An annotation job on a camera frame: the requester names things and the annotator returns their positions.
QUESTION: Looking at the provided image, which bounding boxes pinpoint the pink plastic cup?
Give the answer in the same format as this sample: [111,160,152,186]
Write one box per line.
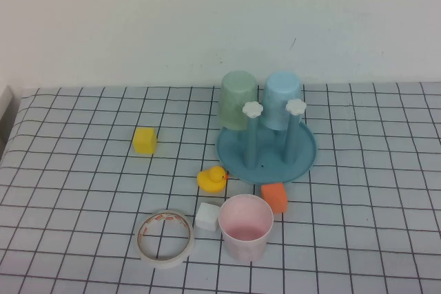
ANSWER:
[218,194,275,263]

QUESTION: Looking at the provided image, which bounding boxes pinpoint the green plastic cup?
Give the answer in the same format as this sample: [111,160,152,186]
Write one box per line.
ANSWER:
[217,70,258,132]

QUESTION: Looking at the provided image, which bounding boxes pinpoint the blue cup stand with posts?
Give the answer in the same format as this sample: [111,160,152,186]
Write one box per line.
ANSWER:
[216,98,318,185]

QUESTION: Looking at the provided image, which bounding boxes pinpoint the light blue plastic cup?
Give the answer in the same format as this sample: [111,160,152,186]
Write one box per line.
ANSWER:
[260,71,304,132]

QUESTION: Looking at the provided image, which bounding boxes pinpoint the yellow rubber duck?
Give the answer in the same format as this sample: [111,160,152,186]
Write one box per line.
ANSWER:
[196,165,229,193]

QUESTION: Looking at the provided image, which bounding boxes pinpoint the yellow foam cube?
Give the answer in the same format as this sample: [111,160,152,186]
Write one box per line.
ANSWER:
[132,127,158,155]

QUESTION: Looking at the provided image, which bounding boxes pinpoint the orange foam cube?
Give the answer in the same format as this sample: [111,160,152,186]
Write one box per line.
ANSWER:
[260,182,289,215]

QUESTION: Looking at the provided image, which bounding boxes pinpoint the white foam cube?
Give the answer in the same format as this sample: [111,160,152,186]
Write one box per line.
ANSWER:
[195,202,221,232]

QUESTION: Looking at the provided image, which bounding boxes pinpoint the white tape roll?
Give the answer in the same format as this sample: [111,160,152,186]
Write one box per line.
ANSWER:
[134,209,196,269]

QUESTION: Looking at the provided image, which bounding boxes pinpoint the white black checked tablecloth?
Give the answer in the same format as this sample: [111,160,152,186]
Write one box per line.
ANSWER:
[0,82,441,294]

